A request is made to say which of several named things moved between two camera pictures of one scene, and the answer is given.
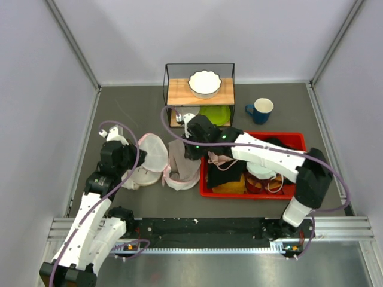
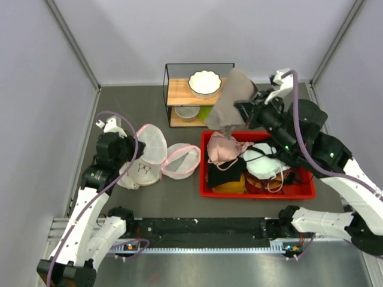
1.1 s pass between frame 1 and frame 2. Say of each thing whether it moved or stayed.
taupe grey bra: moved
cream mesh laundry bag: stayed
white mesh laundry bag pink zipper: moved
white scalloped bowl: stayed
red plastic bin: stayed
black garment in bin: stayed
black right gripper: moved
